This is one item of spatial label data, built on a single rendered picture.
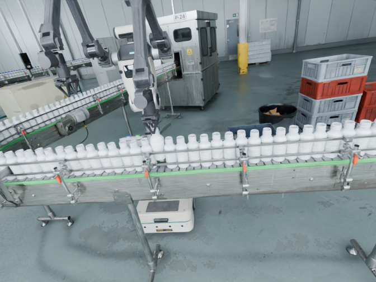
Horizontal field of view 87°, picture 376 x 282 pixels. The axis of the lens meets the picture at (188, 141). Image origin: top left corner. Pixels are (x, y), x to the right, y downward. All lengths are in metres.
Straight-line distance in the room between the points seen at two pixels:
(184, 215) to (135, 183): 0.81
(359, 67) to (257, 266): 2.53
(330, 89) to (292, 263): 2.10
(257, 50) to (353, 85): 7.36
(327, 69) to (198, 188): 2.34
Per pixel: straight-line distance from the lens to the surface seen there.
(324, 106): 3.15
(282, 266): 1.87
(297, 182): 1.13
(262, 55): 10.38
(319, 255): 2.00
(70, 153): 1.19
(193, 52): 4.49
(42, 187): 1.39
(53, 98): 5.15
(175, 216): 1.83
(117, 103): 3.01
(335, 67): 3.06
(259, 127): 1.57
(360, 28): 15.43
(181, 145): 0.95
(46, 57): 1.13
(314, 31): 14.25
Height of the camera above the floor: 1.59
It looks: 28 degrees down
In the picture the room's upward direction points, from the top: 8 degrees counter-clockwise
